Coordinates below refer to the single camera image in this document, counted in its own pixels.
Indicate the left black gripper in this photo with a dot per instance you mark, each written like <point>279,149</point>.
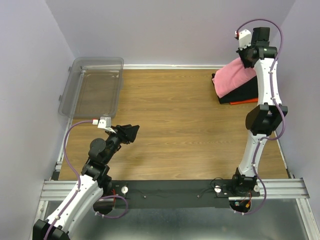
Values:
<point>126,133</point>

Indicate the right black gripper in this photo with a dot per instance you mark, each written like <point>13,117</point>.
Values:
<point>246,64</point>

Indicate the pink t shirt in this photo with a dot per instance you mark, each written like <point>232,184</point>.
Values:
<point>231,76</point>

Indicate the clear plastic bin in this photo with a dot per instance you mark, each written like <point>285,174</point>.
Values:
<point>93,88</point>

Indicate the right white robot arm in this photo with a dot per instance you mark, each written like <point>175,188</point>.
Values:
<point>265,118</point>

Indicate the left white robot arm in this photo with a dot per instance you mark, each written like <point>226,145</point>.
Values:
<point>93,184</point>

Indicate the black folded t shirt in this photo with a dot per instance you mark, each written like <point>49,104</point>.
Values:
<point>247,91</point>

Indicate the orange folded t shirt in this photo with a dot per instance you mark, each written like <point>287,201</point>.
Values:
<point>253,100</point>

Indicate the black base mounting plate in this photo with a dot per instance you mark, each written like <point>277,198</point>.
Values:
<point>174,194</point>

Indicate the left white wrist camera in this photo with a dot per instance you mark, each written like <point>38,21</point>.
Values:
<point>104,123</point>

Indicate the back aluminium table rail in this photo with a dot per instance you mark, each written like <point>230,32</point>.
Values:
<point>171,66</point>

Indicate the aluminium frame rail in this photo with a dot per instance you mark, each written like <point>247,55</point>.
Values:
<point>279,213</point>

